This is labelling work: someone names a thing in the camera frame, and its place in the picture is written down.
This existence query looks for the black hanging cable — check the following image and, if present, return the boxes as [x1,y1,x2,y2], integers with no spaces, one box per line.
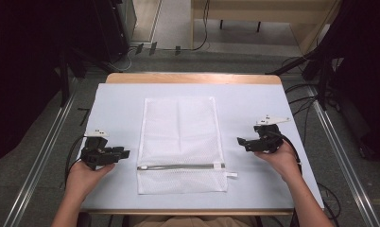
[189,0,212,52]

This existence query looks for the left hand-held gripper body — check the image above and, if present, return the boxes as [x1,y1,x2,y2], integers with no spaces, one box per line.
[80,129,122,171]

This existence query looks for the black floor cables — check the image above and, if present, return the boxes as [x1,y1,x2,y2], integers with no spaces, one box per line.
[284,82,320,147]

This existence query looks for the white mesh laundry bag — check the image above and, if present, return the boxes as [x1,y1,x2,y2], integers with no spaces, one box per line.
[136,96,238,195]

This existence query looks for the person's right hand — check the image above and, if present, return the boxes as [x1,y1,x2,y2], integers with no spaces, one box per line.
[253,140,302,184]

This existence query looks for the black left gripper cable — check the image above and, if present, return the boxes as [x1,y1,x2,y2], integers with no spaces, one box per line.
[63,134,86,187]

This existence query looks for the pale blue table mat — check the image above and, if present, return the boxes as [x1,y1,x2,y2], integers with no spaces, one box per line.
[80,82,325,211]

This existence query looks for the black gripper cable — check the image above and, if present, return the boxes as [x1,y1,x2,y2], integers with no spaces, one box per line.
[267,130,303,175]
[63,134,86,187]

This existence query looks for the black cabinet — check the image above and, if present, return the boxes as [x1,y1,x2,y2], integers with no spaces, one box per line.
[93,0,138,63]

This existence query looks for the black metal stand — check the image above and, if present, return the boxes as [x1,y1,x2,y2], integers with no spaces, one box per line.
[266,46,337,112]
[54,46,116,108]

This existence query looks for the wooden table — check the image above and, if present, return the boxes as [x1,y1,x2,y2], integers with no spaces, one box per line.
[79,72,325,218]

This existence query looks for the aluminium floor rail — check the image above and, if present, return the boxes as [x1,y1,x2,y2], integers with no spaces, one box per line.
[2,78,79,227]
[306,84,380,227]

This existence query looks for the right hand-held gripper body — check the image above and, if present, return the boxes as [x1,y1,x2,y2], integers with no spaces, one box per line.
[253,114,292,154]

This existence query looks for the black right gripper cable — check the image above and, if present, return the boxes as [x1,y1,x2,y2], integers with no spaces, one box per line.
[267,130,303,175]

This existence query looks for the white floor cable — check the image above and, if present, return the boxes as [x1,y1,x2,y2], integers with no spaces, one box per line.
[112,46,139,73]

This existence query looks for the black floor cable loop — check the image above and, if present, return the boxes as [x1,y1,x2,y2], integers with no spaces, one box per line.
[316,182,342,227]

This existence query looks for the person's left hand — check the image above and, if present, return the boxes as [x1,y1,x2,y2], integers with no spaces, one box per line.
[64,160,116,203]

